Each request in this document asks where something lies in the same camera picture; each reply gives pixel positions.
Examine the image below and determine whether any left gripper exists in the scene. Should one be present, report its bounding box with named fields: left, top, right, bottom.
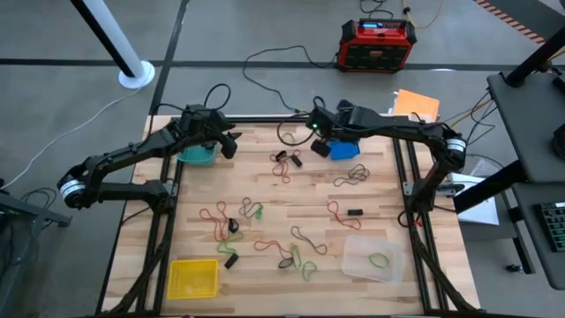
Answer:
left=180, top=105, right=244, bottom=145

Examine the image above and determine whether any red rubber band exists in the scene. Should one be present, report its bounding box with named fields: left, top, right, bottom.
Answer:
left=269, top=149, right=303, bottom=185
left=199, top=201, right=231, bottom=242
left=253, top=238, right=294, bottom=261
left=327, top=200, right=363, bottom=231

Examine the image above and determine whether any blue plastic basket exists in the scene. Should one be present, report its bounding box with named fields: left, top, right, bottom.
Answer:
left=328, top=139, right=362, bottom=161

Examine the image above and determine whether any teal plastic basket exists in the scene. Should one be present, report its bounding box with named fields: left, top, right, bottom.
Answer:
left=177, top=143, right=218, bottom=168

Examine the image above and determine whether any red black power station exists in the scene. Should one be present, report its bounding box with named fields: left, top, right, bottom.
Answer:
left=336, top=18, right=418, bottom=74

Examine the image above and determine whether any orange paper sheet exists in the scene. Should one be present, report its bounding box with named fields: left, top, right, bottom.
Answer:
left=392, top=88, right=441, bottom=123

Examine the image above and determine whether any clear plastic container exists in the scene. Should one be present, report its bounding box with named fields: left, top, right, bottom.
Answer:
left=341, top=234, right=405, bottom=284

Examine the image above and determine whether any yellow plastic basket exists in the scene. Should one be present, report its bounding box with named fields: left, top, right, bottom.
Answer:
left=166, top=258, right=220, bottom=300

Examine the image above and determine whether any tall pole with white base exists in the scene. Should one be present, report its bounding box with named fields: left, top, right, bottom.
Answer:
left=70, top=0, right=156, bottom=90

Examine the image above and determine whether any black diagonal beam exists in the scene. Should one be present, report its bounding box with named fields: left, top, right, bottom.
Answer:
left=453, top=160, right=529, bottom=214

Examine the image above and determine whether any white paper sheet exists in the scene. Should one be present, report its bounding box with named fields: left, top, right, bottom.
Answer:
left=448, top=171, right=501, bottom=227

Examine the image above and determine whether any black desk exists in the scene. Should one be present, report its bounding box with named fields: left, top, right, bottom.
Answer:
left=486, top=70, right=565, bottom=185

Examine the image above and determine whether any dark grey desk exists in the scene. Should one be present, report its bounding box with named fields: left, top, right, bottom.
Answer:
left=511, top=181, right=565, bottom=291

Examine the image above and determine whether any round black object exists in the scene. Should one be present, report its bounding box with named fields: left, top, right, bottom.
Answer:
left=551, top=123, right=565, bottom=161

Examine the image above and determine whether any black keyboard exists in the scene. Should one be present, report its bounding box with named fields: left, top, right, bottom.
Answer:
left=535, top=201, right=565, bottom=254

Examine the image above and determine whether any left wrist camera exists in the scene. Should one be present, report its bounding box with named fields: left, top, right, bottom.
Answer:
left=219, top=135, right=239, bottom=161

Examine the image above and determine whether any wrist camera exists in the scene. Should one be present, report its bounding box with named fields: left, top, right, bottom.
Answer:
left=219, top=135, right=239, bottom=161
left=310, top=138, right=333, bottom=159

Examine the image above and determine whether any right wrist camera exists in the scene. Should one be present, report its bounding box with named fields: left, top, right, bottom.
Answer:
left=310, top=138, right=333, bottom=159

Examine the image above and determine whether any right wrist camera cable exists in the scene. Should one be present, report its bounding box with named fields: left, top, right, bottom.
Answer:
left=276, top=115, right=317, bottom=148

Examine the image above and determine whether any black power cable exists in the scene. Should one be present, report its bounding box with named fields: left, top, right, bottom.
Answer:
left=242, top=44, right=341, bottom=114

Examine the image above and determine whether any yellow floor cable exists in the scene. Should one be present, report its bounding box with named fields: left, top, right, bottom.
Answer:
left=402, top=0, right=444, bottom=30

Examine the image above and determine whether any yellow black cable bundle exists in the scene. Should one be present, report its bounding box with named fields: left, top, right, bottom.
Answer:
left=441, top=86, right=498, bottom=149

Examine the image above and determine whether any white floor cable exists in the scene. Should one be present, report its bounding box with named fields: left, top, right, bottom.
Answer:
left=0, top=86, right=145, bottom=192

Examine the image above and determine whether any black diagonal post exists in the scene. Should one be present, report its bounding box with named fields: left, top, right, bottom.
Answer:
left=505, top=26, right=565, bottom=88

